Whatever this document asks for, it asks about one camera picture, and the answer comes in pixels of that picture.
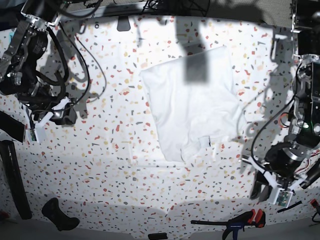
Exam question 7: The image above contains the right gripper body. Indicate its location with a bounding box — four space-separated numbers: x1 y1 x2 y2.
23 96 77 144

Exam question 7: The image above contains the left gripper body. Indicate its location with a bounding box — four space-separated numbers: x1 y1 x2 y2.
241 155 307 208

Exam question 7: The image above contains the white T-shirt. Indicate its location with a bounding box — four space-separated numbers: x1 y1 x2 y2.
139 46 247 162

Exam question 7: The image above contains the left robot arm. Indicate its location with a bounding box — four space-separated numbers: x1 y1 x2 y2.
243 0 320 208

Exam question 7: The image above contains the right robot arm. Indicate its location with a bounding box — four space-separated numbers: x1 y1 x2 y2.
0 0 77 143

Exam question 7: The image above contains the black cylinder flashlight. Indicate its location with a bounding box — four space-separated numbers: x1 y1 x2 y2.
300 164 320 189

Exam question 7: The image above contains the black bar clamp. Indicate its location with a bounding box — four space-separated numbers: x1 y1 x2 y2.
190 209 266 240

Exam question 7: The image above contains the black flat box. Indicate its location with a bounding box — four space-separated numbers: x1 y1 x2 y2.
0 111 25 143

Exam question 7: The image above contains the black curved stand leg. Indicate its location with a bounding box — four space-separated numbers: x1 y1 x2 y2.
0 140 33 220

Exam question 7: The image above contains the terrazzo patterned tablecloth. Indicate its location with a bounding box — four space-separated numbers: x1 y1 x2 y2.
15 15 320 239

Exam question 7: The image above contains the black game controller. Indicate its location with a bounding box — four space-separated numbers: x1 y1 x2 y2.
41 197 80 231

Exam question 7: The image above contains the black table clip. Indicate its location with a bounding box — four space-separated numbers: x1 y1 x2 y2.
117 15 131 32

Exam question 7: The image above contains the small black rectangular device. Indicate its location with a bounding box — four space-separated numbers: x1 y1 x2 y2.
148 232 168 240

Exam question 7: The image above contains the black cable piece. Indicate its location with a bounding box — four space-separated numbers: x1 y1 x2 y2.
276 200 303 214

